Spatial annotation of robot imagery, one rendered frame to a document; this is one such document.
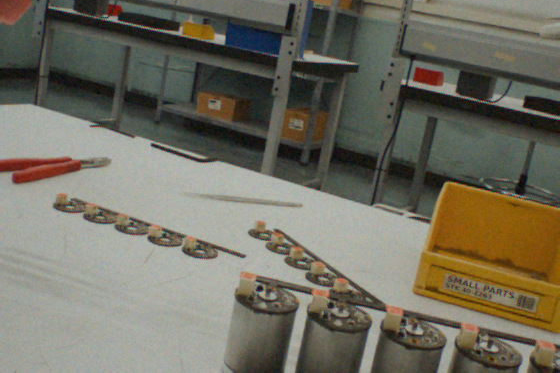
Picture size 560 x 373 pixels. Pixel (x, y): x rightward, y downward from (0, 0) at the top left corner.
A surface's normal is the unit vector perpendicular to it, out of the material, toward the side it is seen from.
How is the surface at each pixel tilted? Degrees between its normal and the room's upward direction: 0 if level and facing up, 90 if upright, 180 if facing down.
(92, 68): 90
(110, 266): 0
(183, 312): 0
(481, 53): 90
